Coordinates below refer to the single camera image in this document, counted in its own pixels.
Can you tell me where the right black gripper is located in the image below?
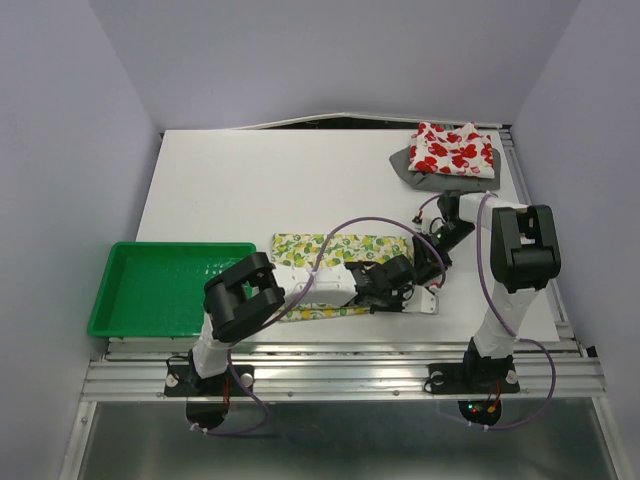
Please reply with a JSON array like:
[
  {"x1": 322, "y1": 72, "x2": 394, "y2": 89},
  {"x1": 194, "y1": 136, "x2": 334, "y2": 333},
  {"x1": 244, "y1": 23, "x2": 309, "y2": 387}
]
[{"x1": 411, "y1": 220, "x2": 475, "y2": 284}]

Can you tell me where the lemon print skirt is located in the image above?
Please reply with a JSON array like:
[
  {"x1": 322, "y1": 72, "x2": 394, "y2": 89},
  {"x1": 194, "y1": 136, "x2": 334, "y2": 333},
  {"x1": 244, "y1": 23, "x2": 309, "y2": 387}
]
[{"x1": 271, "y1": 233, "x2": 413, "y2": 322}]

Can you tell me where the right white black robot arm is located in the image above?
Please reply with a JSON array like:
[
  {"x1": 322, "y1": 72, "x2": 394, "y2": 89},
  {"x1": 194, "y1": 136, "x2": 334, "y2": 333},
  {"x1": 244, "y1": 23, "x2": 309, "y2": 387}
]
[{"x1": 412, "y1": 191, "x2": 561, "y2": 395}]

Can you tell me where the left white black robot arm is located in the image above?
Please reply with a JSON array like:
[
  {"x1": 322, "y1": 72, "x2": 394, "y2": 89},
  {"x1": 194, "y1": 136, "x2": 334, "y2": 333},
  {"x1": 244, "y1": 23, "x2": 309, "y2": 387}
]
[{"x1": 187, "y1": 252, "x2": 416, "y2": 395}]

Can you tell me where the grey folded skirt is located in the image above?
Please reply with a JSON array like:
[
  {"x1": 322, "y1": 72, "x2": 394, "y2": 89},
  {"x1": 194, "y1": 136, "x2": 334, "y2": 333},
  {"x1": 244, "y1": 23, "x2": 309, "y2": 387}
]
[{"x1": 389, "y1": 148, "x2": 502, "y2": 193}]

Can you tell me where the red poppy print skirt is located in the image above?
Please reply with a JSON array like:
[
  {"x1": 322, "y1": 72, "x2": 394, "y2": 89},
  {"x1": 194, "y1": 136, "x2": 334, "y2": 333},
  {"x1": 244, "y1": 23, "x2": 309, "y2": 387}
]
[{"x1": 408, "y1": 122, "x2": 496, "y2": 180}]

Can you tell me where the green plastic tray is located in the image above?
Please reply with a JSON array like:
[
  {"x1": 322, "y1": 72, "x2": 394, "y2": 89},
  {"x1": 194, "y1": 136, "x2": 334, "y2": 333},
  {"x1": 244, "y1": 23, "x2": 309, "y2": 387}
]
[{"x1": 88, "y1": 242, "x2": 256, "y2": 338}]

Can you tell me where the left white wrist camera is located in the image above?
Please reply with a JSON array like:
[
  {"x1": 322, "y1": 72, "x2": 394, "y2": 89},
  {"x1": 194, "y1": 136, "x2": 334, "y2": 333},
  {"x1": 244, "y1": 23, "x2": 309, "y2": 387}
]
[{"x1": 403, "y1": 286, "x2": 439, "y2": 315}]

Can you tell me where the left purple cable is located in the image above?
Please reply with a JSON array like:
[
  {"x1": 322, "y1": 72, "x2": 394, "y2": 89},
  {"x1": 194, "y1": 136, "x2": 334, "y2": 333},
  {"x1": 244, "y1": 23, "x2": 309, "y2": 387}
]
[{"x1": 187, "y1": 216, "x2": 447, "y2": 437}]

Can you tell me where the purple cable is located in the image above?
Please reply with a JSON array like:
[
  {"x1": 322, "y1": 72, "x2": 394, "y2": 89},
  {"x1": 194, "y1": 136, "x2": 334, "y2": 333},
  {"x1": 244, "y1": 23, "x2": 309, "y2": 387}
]
[
  {"x1": 412, "y1": 192, "x2": 556, "y2": 432},
  {"x1": 187, "y1": 216, "x2": 447, "y2": 437}
]

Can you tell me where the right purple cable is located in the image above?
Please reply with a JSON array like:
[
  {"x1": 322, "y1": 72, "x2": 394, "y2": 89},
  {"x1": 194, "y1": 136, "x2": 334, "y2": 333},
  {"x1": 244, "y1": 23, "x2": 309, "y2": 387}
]
[{"x1": 412, "y1": 192, "x2": 556, "y2": 432}]

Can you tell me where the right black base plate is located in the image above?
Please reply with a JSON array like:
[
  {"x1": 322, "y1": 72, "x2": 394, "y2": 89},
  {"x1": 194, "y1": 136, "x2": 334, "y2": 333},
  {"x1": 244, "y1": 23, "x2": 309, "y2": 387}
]
[{"x1": 424, "y1": 363, "x2": 520, "y2": 395}]

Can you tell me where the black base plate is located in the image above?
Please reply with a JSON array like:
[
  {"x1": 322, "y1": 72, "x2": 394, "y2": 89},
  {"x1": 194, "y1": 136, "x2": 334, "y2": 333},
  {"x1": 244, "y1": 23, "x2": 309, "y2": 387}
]
[
  {"x1": 424, "y1": 363, "x2": 520, "y2": 395},
  {"x1": 163, "y1": 364, "x2": 254, "y2": 398}
]

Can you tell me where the right side aluminium rail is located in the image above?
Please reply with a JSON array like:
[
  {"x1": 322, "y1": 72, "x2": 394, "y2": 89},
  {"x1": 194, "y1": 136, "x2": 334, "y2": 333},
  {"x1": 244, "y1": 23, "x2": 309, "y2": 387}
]
[{"x1": 492, "y1": 124, "x2": 601, "y2": 359}]

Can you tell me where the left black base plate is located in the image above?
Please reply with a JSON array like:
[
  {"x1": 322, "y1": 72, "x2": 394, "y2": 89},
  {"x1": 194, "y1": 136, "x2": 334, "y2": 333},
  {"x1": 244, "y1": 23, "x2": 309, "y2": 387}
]
[{"x1": 163, "y1": 364, "x2": 254, "y2": 398}]

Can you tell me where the aluminium front rail frame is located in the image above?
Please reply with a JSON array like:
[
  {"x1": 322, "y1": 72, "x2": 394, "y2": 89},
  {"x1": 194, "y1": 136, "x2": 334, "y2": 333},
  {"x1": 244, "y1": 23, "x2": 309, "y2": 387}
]
[{"x1": 60, "y1": 328, "x2": 633, "y2": 479}]

